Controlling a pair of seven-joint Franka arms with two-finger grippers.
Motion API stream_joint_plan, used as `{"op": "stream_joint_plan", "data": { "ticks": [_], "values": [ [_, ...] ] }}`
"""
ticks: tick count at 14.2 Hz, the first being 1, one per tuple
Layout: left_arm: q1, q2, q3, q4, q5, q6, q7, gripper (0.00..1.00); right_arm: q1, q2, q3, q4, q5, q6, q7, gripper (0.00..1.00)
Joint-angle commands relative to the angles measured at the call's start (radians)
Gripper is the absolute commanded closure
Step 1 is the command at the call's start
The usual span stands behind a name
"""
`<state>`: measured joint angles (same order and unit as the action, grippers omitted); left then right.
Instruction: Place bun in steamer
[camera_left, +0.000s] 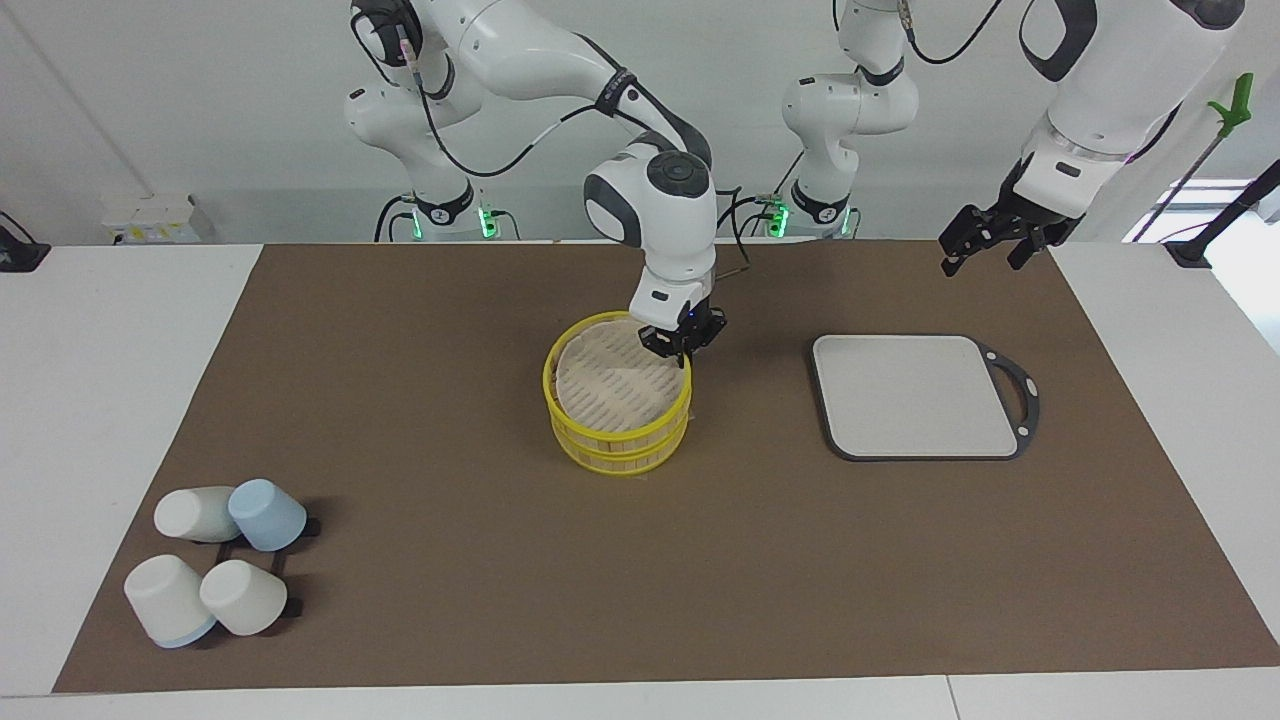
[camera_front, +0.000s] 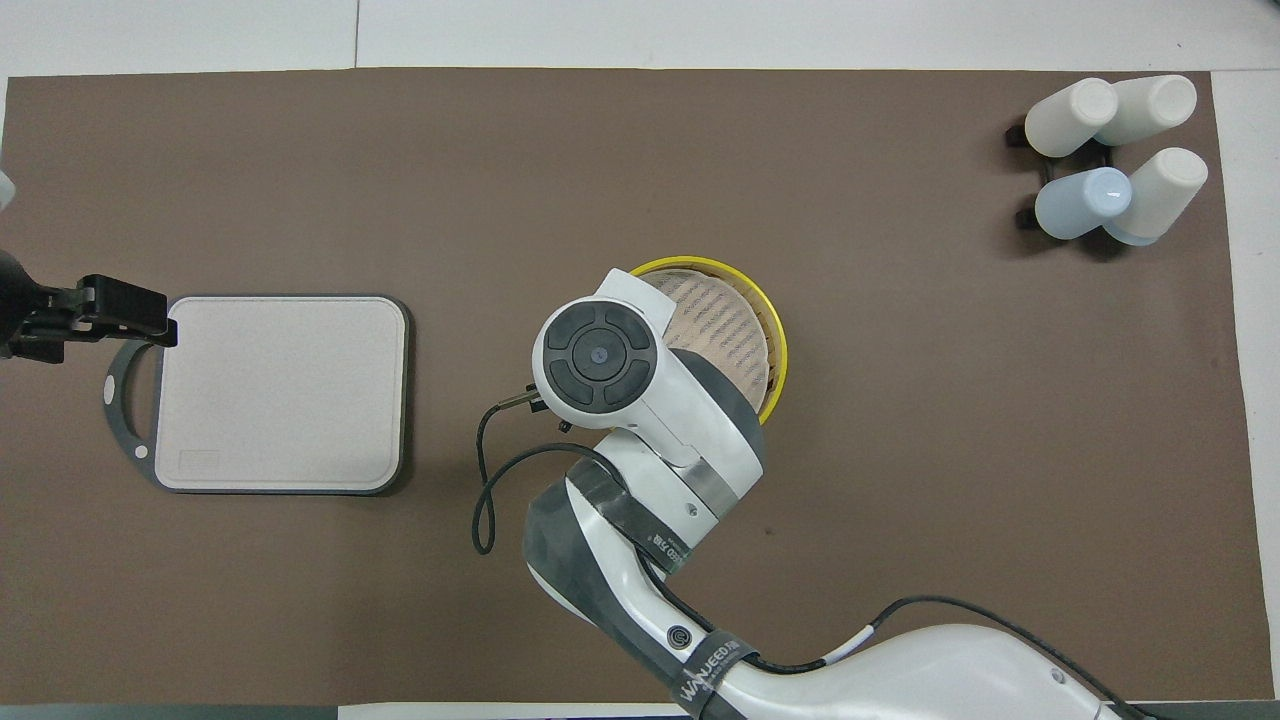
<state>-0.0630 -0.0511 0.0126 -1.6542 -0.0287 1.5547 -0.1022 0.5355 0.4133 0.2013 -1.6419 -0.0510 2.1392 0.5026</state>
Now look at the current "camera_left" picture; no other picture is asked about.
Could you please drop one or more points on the brown table mat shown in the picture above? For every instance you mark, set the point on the brown table mat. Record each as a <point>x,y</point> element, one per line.
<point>450,560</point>

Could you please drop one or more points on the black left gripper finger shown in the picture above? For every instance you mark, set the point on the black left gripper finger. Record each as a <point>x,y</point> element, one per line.
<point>1030,248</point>
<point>965,235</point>

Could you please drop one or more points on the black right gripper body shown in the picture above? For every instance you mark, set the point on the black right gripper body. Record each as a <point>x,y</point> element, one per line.
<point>685,328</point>

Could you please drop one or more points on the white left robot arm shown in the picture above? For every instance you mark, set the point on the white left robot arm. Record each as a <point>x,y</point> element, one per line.
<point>1120,70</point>

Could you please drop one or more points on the yellow rimmed bamboo steamer lid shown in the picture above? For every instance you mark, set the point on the yellow rimmed bamboo steamer lid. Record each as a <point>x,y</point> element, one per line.
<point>610,390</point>

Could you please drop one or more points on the green tipped thin pole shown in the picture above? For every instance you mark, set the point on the green tipped thin pole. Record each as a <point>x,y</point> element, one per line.
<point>1238,100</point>

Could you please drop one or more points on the black table clamp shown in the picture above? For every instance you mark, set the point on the black table clamp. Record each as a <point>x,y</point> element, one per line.
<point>20,255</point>

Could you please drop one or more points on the yellow rimmed bamboo steamer basket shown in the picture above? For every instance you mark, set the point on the yellow rimmed bamboo steamer basket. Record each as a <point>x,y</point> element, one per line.
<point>620,460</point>

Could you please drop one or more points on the black clamp stand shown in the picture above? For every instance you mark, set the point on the black clamp stand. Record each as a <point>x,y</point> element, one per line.
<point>1225,215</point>

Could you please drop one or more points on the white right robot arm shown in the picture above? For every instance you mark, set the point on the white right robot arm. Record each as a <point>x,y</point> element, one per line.
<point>660,210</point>

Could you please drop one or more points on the white power box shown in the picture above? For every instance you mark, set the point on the white power box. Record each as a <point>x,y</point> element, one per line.
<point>155,215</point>

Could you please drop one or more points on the grey cutting board black rim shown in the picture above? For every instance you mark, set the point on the grey cutting board black rim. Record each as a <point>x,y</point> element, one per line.
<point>900,400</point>

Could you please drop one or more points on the white cup blue base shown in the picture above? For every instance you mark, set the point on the white cup blue base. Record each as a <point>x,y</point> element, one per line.
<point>165,600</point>

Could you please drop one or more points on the black cup rack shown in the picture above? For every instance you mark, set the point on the black cup rack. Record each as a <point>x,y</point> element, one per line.
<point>290,607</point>

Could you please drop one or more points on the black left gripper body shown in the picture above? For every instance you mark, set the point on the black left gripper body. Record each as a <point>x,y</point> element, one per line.
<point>1030,210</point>

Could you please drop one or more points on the light blue cup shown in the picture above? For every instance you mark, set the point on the light blue cup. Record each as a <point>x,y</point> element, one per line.
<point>268,512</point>

